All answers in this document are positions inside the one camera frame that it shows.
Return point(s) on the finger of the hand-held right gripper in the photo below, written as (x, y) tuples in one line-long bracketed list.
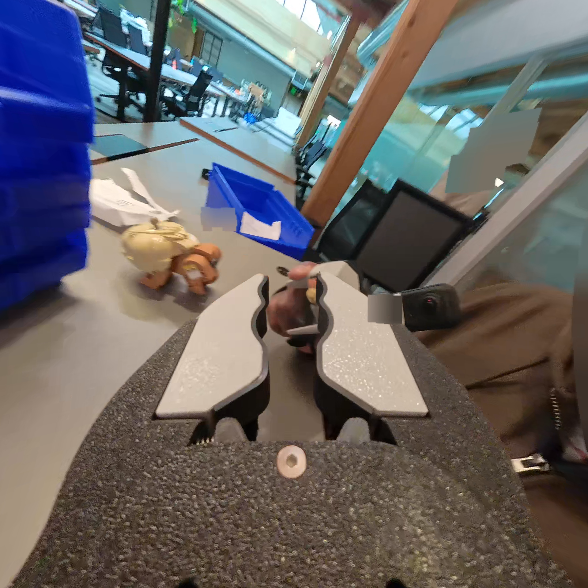
[(344, 274), (303, 329)]

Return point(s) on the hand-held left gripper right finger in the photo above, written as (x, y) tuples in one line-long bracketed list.
[(367, 358)]

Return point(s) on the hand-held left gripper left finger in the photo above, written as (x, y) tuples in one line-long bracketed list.
[(211, 363)]

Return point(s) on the tan brown brick toy figure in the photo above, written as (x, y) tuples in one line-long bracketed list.
[(170, 253)]

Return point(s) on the grey desk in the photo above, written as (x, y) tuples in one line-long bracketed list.
[(83, 340)]

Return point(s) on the person's right hand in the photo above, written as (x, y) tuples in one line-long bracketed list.
[(289, 312)]

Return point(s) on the black office chair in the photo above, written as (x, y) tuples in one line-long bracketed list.
[(188, 96), (349, 220)]

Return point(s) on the large black screen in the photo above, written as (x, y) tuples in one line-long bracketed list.
[(413, 234)]

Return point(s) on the white paper sheet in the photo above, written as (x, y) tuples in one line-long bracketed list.
[(260, 227)]

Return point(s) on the person's brown jacket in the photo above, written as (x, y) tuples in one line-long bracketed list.
[(514, 367)]

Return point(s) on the small blue storage bin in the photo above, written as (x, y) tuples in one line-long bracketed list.
[(266, 207)]

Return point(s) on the wooden pillar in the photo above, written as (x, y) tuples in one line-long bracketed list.
[(326, 83), (377, 110)]

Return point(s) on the long wooden table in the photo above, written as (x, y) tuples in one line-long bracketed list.
[(156, 69), (239, 142)]

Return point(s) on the torn white paper bag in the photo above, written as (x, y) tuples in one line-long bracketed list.
[(124, 202)]

